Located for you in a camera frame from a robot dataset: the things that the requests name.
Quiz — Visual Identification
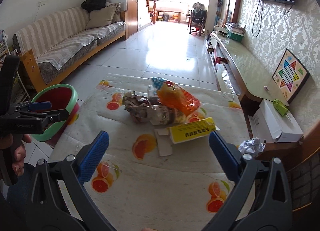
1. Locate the wooden sofa with striped cover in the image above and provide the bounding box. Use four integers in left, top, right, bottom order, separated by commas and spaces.
12, 7, 129, 92

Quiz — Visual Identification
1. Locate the black bag on sofa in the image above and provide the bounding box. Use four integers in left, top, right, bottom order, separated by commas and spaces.
81, 0, 106, 13

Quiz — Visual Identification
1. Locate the orange snack bag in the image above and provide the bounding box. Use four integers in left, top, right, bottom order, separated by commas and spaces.
151, 77, 201, 116

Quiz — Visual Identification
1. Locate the white cardboard box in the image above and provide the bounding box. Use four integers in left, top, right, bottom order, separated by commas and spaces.
249, 100, 303, 143

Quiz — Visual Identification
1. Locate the patterned cushion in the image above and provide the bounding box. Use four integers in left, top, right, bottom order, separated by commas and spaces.
106, 2, 121, 23

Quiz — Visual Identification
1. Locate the left hand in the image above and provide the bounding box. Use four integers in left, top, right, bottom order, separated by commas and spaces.
1, 134, 31, 177

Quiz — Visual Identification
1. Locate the yellow medicine box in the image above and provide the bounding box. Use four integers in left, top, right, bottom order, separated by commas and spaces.
169, 117, 216, 144

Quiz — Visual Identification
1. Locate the white torn box flap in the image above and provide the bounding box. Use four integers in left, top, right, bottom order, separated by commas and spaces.
154, 128, 173, 157

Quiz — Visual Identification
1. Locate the green box on cabinet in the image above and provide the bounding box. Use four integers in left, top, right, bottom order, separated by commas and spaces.
225, 22, 246, 42

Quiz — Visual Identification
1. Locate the long tv cabinet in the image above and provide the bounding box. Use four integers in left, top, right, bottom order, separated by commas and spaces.
210, 31, 289, 115

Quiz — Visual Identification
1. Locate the red bin with green rim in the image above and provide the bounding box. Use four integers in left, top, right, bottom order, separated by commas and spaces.
32, 84, 80, 147

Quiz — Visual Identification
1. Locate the fruit-print tablecloth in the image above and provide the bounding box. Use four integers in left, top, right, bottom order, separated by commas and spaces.
49, 74, 234, 230

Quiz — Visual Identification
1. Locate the crumpled paper wrapper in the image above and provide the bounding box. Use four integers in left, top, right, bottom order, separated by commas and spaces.
122, 91, 186, 126

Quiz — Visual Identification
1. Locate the foil ball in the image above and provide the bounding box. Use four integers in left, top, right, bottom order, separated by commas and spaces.
238, 137, 266, 158

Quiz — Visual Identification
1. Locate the green small packet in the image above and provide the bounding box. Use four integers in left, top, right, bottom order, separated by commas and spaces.
272, 99, 289, 117

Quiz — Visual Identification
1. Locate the chinese checkers board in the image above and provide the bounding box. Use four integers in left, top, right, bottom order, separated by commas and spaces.
272, 48, 310, 103

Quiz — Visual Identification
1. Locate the beige cushion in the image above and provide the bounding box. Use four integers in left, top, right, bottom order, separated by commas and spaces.
86, 6, 116, 29

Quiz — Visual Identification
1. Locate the wooden chair with bag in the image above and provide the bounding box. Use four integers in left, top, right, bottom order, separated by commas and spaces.
188, 2, 207, 36

